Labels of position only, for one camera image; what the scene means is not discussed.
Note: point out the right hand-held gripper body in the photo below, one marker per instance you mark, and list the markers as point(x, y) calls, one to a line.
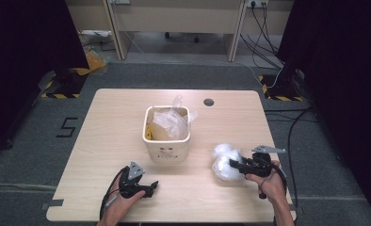
point(258, 166)

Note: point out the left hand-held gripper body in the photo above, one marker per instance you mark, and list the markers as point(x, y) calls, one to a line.
point(132, 183)

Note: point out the clear plastic bag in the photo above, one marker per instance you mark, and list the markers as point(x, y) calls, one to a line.
point(224, 163)

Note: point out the cream plastic waste bin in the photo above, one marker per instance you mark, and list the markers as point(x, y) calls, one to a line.
point(168, 150)

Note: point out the person's left hand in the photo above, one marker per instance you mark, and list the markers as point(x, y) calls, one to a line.
point(124, 204)

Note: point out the person's right hand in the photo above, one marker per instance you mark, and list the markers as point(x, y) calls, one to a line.
point(273, 188)

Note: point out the yellow wrapper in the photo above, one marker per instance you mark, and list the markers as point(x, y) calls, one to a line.
point(148, 132)

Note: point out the clear plastic film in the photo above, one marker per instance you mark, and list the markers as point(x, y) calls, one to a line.
point(172, 124)

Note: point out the striped stand base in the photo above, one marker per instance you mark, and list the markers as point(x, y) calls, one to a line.
point(282, 94)
point(61, 91)

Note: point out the grey tape strip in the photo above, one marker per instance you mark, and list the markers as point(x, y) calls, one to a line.
point(53, 204)

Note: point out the black curtain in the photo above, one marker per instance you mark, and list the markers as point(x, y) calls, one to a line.
point(346, 78)
point(23, 62)

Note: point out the plastic bag with yellow contents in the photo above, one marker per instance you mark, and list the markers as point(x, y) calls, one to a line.
point(94, 61)

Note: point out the white wall power socket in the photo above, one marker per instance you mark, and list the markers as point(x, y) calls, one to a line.
point(257, 3)

